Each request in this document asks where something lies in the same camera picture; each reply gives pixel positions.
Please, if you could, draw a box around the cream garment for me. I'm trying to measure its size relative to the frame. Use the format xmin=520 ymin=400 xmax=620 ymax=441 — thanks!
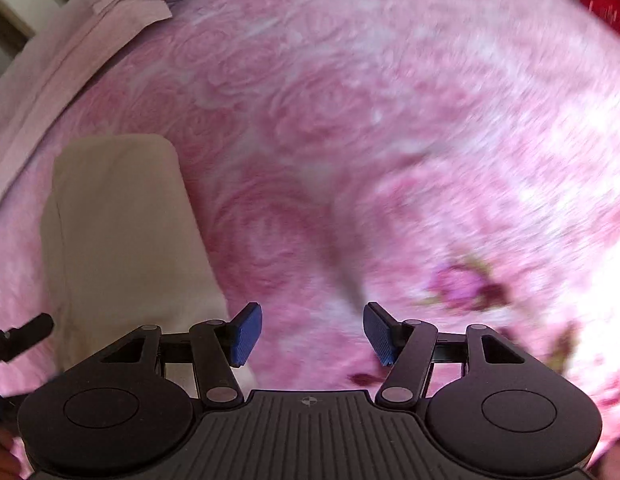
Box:
xmin=40 ymin=134 xmax=229 ymax=372

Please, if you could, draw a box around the person's left hand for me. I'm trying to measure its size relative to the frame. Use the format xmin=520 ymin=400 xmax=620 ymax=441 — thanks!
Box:
xmin=0 ymin=427 xmax=22 ymax=480

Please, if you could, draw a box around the pink rose blanket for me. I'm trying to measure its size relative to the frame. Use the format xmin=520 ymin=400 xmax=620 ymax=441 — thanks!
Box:
xmin=0 ymin=0 xmax=620 ymax=458

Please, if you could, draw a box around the pink pillow near door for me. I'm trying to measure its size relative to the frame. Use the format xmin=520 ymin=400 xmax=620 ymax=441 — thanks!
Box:
xmin=0 ymin=0 xmax=171 ymax=203

